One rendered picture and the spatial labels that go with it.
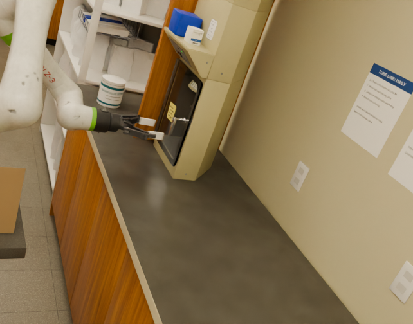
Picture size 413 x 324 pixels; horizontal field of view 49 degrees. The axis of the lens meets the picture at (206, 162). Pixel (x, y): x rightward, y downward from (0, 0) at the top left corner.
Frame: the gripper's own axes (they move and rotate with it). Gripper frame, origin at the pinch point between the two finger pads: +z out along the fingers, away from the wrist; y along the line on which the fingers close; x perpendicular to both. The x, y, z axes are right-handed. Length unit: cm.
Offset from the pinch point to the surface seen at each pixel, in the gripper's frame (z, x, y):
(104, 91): -6, 12, 67
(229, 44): 16.6, -42.7, -5.1
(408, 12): 55, -75, -44
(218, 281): 8, 20, -69
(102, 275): -14, 56, -26
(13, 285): -38, 114, 29
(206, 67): 10.3, -31.7, -5.1
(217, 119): 23.7, -11.1, -4.9
